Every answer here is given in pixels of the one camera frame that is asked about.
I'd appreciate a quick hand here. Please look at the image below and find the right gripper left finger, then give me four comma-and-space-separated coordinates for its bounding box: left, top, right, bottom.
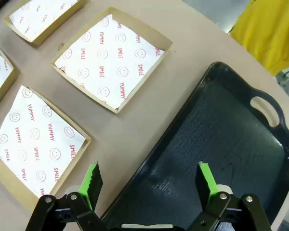
25, 160, 107, 231

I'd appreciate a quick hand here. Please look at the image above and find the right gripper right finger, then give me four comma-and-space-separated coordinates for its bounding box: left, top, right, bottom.
187, 161, 273, 231

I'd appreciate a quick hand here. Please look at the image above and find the yellow sprinkle donut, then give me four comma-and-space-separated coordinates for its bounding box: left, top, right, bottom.
0, 85, 92, 205

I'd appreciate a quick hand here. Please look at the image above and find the brown cardboard box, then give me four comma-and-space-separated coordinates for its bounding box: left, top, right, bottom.
50, 6, 173, 114
0, 42, 18, 116
3, 0, 90, 47

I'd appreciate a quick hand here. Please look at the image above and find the person in yellow hoodie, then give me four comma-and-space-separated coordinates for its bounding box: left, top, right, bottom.
228, 0, 289, 77

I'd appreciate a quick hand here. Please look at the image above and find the black handled serving tray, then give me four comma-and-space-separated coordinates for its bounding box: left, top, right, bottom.
100, 61, 289, 231

